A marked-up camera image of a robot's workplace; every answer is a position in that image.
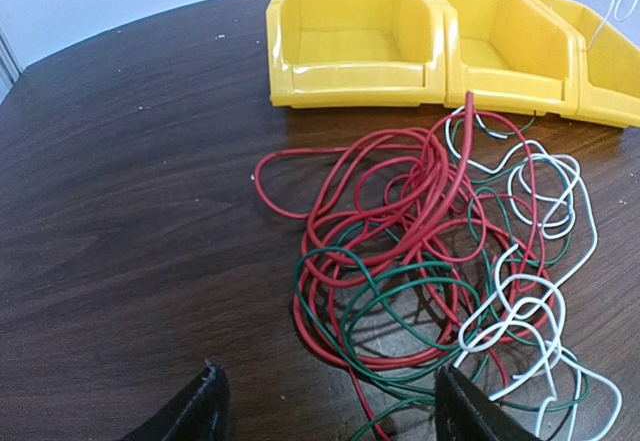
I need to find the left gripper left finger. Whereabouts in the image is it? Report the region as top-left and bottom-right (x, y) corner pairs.
(122, 361), (230, 441)

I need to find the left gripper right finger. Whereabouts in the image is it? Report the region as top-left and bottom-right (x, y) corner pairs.
(435, 366), (539, 441)

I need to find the yellow bin middle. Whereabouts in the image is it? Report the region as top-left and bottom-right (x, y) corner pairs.
(434, 0), (579, 116)

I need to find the yellow bin near end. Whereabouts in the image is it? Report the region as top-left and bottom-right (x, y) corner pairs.
(535, 0), (639, 129)

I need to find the yellow bin end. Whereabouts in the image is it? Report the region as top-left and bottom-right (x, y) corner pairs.
(266, 0), (446, 108)
(535, 0), (639, 129)

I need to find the yellow bin far end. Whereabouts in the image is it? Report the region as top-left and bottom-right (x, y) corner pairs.
(266, 0), (446, 108)

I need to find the green wire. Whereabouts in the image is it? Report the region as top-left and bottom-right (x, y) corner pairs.
(293, 110), (591, 441)

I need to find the red wire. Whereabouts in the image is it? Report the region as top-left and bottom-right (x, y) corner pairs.
(254, 91), (559, 441)

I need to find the left aluminium frame post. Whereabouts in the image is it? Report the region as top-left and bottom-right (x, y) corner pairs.
(0, 30), (23, 94)

